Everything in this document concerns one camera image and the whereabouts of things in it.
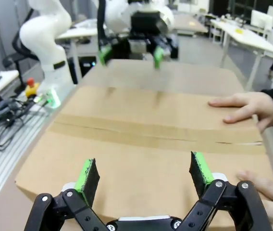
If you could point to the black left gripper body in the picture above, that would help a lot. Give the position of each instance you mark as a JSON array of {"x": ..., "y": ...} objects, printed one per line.
[{"x": 145, "y": 24}]

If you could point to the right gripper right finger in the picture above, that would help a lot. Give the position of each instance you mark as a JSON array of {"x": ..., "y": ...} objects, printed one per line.
[{"x": 223, "y": 207}]

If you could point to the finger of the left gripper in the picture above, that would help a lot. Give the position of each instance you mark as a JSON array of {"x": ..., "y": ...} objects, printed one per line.
[
  {"x": 158, "y": 56},
  {"x": 105, "y": 54}
]

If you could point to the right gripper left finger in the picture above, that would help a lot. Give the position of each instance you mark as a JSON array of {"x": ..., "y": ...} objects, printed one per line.
[{"x": 78, "y": 207}]

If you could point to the large brown cardboard box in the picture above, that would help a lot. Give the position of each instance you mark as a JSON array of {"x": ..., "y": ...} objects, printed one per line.
[{"x": 136, "y": 115}]

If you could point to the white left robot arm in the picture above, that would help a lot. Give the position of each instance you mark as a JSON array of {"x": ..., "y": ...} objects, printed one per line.
[{"x": 45, "y": 41}]

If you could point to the person's right hand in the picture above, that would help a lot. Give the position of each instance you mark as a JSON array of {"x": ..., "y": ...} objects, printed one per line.
[{"x": 254, "y": 106}]

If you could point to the black computer tower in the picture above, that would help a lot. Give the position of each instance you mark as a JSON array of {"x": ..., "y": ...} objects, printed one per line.
[{"x": 86, "y": 67}]

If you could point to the white office desk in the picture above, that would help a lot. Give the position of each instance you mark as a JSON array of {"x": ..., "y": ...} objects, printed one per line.
[{"x": 78, "y": 32}]

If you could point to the brown wooden table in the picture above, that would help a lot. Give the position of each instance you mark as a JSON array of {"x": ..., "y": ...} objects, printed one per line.
[{"x": 191, "y": 24}]

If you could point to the clear green lit device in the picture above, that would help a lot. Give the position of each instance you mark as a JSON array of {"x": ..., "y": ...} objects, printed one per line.
[{"x": 51, "y": 98}]

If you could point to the yellow red emergency stop button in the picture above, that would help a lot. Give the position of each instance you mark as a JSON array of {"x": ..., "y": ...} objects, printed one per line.
[{"x": 32, "y": 89}]

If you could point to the yellow sticky note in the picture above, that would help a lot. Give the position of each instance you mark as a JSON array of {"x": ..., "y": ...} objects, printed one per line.
[{"x": 239, "y": 31}]

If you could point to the black office chair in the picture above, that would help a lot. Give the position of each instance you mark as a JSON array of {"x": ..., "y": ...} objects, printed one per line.
[{"x": 18, "y": 55}]

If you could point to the long white table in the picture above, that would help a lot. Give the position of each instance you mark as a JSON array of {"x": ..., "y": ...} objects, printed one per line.
[{"x": 249, "y": 38}]

